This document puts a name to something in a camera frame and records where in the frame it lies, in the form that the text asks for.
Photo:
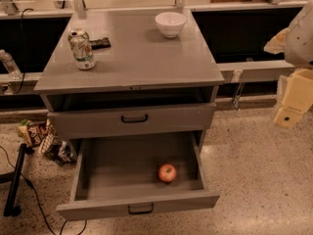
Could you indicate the clear plastic water bottle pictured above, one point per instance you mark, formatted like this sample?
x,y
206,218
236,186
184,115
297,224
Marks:
x,y
10,65

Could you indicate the green white soda can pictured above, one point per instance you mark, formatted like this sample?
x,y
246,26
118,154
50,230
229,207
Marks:
x,y
81,49

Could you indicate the red apple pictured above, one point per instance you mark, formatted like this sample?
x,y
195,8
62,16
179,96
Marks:
x,y
167,173

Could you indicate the dark patterned snack bag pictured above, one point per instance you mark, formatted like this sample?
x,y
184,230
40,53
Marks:
x,y
56,150

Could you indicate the grey drawer cabinet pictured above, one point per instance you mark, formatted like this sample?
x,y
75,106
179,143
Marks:
x,y
140,69

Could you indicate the dark snack bar wrapper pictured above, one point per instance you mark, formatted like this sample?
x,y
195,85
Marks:
x,y
100,43

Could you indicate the black metal stand leg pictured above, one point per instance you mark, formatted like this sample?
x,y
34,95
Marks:
x,y
14,178

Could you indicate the metal bracket under rail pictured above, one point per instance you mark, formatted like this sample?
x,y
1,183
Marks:
x,y
236,78

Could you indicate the closed grey top drawer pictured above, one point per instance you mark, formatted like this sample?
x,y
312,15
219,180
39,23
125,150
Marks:
x,y
131,121

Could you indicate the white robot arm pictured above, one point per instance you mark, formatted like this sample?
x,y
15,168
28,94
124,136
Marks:
x,y
296,43

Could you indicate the white ceramic bowl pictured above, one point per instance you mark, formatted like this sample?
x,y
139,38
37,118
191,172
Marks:
x,y
170,24

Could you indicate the open grey middle drawer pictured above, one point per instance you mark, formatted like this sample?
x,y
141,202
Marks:
x,y
117,176

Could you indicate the brown chip bag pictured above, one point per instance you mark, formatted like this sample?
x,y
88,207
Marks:
x,y
33,132

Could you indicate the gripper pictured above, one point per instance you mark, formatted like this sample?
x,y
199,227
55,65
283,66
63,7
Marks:
x,y
300,39

